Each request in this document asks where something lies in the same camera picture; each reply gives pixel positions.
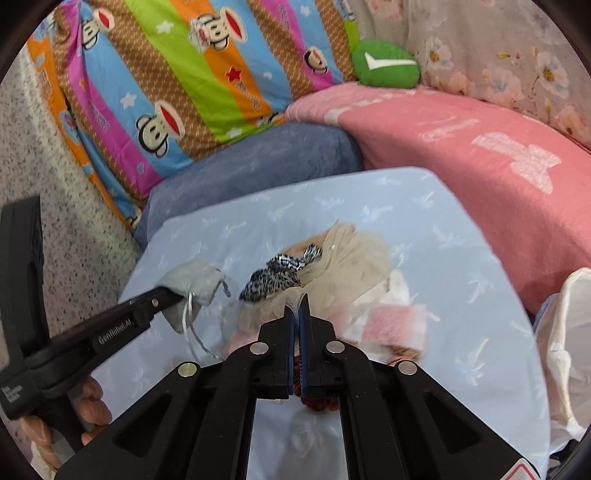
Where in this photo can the grey floral sheet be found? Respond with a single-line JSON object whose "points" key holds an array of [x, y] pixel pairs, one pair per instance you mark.
{"points": [[485, 46]]}

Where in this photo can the blue-grey cushion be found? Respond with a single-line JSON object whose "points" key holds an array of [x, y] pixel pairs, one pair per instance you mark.
{"points": [[254, 157]]}

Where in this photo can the white plastic bag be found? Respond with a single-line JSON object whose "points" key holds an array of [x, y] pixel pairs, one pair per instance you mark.
{"points": [[568, 346]]}

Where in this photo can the light blue printed pillow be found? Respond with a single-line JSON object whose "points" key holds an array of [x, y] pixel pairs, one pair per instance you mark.
{"points": [[415, 221]]}

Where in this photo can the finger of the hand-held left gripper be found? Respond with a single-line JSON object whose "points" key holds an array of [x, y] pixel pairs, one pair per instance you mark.
{"points": [[134, 314]]}

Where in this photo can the pink and white cloth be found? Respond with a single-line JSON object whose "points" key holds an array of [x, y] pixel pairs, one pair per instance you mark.
{"points": [[392, 323]]}

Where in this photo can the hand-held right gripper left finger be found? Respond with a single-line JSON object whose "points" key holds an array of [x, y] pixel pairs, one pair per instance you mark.
{"points": [[290, 341]]}

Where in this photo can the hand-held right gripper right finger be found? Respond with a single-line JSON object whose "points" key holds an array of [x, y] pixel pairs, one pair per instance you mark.
{"points": [[305, 341]]}

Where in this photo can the beige tulle cloth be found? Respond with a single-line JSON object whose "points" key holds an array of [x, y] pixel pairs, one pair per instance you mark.
{"points": [[351, 263]]}

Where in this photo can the green check mark cushion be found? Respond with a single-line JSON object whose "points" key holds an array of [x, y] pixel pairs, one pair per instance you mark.
{"points": [[392, 74]]}

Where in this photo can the person's left hand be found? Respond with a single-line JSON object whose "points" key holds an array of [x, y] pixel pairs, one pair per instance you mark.
{"points": [[94, 406]]}

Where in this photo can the striped monkey print sheet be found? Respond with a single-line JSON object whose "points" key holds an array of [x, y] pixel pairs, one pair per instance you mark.
{"points": [[184, 69]]}

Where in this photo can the leopard print scrunchie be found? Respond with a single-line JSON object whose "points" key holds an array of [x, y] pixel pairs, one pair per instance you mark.
{"points": [[272, 277]]}

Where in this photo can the pink blanket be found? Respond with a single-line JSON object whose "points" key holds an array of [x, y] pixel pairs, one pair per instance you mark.
{"points": [[461, 161]]}

